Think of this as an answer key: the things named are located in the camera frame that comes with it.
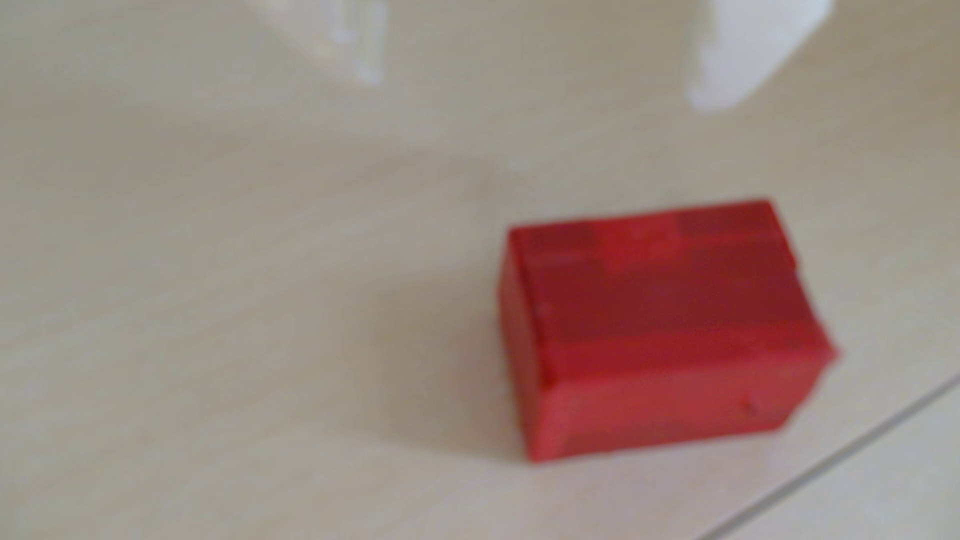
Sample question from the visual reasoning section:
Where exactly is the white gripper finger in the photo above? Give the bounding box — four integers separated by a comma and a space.
247, 0, 390, 86
685, 0, 836, 114

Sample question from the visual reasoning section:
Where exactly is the small red block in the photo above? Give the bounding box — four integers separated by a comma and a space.
497, 197, 840, 464

